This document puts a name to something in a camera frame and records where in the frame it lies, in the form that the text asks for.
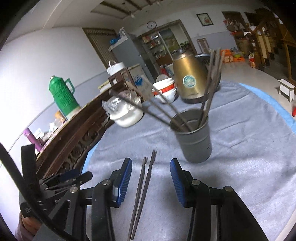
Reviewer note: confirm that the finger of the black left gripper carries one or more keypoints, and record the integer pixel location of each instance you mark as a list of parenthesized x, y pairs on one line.
[(79, 180), (60, 178)]

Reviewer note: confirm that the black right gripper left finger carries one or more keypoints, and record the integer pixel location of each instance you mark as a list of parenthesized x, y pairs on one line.
[(70, 212)]

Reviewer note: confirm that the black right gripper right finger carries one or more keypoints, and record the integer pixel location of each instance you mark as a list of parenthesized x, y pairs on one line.
[(234, 221)]

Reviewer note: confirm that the person's left hand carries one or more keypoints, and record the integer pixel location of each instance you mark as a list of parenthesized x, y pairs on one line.
[(31, 224)]

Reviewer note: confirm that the dark carved wooden sideboard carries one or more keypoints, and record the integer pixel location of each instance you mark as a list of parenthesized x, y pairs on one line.
[(66, 147)]

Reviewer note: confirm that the purple bottle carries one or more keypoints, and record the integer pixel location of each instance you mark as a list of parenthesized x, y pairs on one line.
[(29, 135)]

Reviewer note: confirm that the grey table cloth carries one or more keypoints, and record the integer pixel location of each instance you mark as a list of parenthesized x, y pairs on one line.
[(253, 150)]

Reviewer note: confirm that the white bowl with plastic bag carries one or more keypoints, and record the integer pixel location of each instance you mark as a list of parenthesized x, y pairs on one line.
[(121, 112)]

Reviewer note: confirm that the green thermos flask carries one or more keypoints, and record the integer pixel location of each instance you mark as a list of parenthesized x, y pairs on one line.
[(63, 94)]

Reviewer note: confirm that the blue table cover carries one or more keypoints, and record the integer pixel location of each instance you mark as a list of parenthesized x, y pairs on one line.
[(268, 97)]

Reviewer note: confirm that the grey perforated utensil cup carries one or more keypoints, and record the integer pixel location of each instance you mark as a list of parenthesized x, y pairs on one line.
[(194, 139)]

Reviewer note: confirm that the white chest freezer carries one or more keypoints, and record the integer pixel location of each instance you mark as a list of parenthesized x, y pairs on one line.
[(140, 79)]

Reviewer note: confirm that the white lidded pot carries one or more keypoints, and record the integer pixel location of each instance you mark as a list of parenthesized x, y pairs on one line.
[(115, 67)]

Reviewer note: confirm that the stacked red white bowls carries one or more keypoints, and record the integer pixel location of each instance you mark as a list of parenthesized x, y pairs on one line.
[(167, 88)]

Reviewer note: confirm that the grey refrigerator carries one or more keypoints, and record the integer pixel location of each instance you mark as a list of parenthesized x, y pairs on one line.
[(130, 50)]

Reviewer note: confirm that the small white stool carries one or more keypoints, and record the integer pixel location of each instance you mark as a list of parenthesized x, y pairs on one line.
[(287, 88)]

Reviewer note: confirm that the gold electric kettle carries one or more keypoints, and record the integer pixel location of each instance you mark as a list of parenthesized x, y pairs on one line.
[(190, 74)]

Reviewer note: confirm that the orange boxes on floor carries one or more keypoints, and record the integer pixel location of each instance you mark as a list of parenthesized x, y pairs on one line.
[(231, 56)]

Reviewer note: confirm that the wooden stair railing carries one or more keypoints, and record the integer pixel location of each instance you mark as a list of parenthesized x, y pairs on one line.
[(267, 39)]

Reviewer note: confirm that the round wall clock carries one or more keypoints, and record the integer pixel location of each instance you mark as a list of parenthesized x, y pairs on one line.
[(151, 25)]

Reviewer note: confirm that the wooden chair by wall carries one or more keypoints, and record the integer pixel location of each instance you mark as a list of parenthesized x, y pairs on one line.
[(203, 45)]

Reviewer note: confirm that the framed wall picture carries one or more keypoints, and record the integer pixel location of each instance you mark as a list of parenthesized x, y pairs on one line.
[(204, 19)]

